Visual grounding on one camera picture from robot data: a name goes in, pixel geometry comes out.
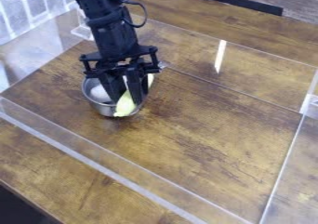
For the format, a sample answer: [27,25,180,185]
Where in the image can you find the black strip on table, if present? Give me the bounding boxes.
[213,0,283,16]

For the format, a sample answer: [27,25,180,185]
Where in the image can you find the green handled metal spoon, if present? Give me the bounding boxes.
[112,59,171,118]

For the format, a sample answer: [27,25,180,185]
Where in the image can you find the white red mushroom toy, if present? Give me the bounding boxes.
[90,79,116,104]

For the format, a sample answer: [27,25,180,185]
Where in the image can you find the clear acrylic enclosure wall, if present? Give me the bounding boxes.
[0,97,253,224]

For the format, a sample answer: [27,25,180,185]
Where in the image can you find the clear acrylic bracket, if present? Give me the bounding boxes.
[71,9,94,41]

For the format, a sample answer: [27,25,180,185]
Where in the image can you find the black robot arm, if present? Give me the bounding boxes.
[76,0,160,105]

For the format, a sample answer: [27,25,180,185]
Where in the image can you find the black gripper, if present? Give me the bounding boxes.
[79,17,160,105]

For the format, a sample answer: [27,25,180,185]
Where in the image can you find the small silver metal pot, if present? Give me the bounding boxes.
[80,73,150,118]

